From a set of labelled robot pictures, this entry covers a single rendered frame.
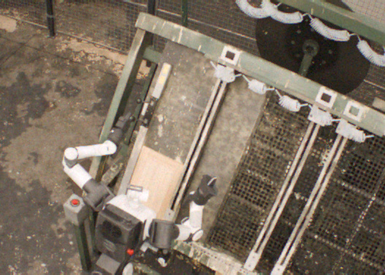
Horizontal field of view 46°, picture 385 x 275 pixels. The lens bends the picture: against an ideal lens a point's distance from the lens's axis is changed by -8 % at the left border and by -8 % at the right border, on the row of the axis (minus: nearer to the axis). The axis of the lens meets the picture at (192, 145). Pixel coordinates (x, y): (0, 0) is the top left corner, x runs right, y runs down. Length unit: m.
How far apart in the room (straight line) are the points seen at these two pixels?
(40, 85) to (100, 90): 0.70
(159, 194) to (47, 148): 1.94
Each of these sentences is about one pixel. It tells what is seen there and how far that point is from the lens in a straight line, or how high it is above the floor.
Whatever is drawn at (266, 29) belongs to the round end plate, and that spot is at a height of 1.84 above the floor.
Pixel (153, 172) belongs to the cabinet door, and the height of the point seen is 1.12.
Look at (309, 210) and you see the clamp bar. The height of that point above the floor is 1.32.
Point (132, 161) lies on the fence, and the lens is 3.15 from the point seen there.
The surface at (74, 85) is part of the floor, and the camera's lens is 5.45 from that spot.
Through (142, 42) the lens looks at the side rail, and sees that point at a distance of 3.07.
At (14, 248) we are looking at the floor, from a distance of 4.20.
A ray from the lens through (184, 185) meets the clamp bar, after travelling 2.99.
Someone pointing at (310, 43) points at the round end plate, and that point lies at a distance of 3.08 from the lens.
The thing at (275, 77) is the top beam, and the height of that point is 1.88.
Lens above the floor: 3.54
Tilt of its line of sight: 47 degrees down
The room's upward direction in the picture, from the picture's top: 8 degrees clockwise
